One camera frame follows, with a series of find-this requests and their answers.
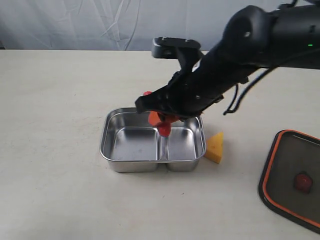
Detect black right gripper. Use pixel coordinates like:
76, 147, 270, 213
135, 58, 248, 127

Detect yellow cheese wedge toy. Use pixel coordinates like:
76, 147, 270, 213
204, 132, 224, 164

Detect dark transparent lid orange seal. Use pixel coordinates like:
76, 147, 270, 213
258, 129, 320, 233

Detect red sausage toy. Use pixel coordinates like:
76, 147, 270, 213
157, 121, 171, 137

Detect steel two-compartment lunch box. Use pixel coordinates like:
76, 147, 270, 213
100, 107, 206, 173

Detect blue-grey backdrop cloth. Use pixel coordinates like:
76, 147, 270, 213
0, 0, 282, 51

